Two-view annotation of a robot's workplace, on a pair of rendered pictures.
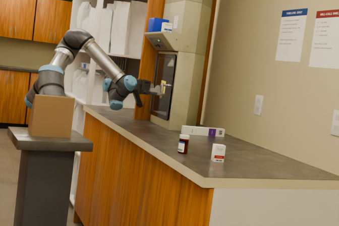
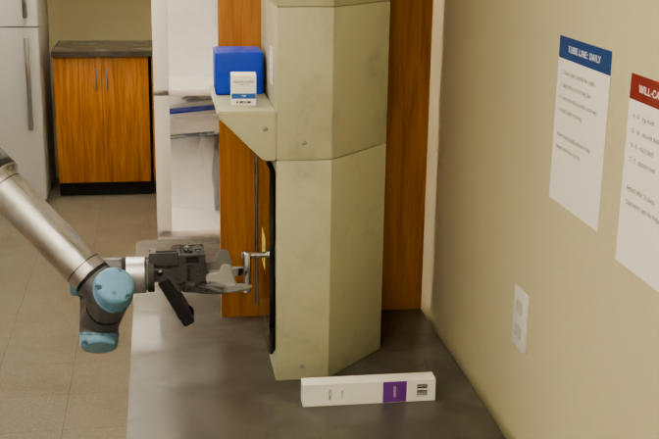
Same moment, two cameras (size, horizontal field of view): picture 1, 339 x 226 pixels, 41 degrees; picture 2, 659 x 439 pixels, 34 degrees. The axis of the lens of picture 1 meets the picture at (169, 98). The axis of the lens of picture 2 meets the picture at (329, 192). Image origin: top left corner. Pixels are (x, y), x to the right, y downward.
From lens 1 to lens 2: 1.11 m
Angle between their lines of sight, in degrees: 18
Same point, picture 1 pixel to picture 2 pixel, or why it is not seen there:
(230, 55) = (470, 131)
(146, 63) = (235, 166)
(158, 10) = (251, 11)
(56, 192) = not seen: outside the picture
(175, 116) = (291, 343)
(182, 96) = (307, 285)
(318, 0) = (633, 34)
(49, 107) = not seen: outside the picture
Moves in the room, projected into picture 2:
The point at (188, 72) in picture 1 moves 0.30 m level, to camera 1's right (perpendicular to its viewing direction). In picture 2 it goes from (318, 218) to (467, 230)
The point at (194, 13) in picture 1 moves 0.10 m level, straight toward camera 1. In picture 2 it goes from (313, 43) to (296, 49)
